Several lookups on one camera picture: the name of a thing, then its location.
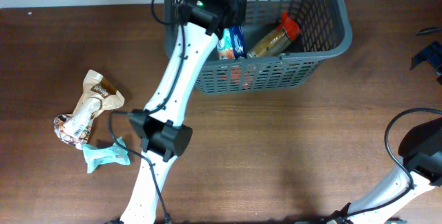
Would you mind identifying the orange spaghetti package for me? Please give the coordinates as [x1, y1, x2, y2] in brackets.
[245, 12, 301, 59]

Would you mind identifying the Kleenex tissue multipack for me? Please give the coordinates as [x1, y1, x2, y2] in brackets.
[217, 26, 247, 60]

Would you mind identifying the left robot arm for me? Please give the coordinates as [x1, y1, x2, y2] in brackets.
[118, 0, 247, 224]

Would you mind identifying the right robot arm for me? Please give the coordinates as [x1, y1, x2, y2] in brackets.
[323, 107, 441, 224]

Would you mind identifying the teal wrapped tissue pack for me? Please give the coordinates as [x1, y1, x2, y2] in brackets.
[82, 138, 131, 174]

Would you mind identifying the grey plastic basket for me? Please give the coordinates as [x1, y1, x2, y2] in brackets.
[158, 0, 352, 100]

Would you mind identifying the beige crumpled snack bag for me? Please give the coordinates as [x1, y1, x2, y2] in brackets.
[54, 70, 125, 150]

